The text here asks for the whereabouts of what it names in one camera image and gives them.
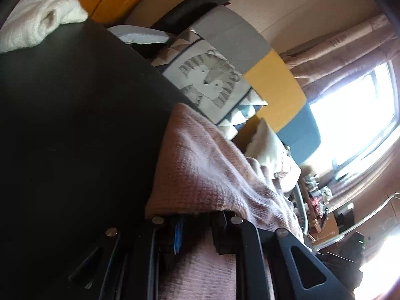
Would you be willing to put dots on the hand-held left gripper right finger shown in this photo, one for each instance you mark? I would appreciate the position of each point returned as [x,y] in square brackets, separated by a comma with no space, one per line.
[222,234]

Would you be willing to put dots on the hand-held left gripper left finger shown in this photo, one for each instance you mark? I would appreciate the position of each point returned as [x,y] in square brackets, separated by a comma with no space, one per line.
[178,237]

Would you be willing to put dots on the pink knit sweater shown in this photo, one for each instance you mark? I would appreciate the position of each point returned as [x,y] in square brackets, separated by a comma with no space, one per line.
[200,168]

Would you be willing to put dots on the silver metal rack tube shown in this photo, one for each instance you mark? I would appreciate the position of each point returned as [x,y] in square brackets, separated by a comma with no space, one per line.
[365,217]

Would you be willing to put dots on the black screen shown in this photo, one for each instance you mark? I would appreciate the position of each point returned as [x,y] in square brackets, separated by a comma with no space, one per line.
[345,217]

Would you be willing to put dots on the cluttered wooden desk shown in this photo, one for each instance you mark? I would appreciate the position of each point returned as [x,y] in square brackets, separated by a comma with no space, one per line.
[322,212]

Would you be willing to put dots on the pink curtain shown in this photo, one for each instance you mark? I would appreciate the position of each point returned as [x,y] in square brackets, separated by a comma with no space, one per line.
[359,187]
[343,53]

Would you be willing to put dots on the grey sofa armrest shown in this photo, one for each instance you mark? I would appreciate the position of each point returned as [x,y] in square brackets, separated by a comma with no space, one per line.
[301,206]

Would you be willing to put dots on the cream embroidered cushion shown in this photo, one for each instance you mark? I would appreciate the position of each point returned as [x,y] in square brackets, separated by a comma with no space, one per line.
[268,150]

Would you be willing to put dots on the bright window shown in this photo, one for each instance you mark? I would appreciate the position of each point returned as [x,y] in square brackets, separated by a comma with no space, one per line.
[353,115]

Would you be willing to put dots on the tiger print cushion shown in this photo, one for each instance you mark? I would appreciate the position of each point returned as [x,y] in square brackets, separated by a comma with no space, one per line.
[209,78]

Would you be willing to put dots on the grey yellow blue sofa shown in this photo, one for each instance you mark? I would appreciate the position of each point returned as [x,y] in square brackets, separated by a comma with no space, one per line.
[275,78]

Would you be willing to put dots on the white sofa armrest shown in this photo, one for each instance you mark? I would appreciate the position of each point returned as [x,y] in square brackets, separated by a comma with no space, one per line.
[140,34]

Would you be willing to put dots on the black chair back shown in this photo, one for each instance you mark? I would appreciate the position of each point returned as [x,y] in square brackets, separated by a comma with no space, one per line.
[193,4]

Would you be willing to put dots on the white knit cloth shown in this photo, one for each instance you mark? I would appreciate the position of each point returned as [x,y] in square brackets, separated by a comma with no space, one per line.
[34,18]

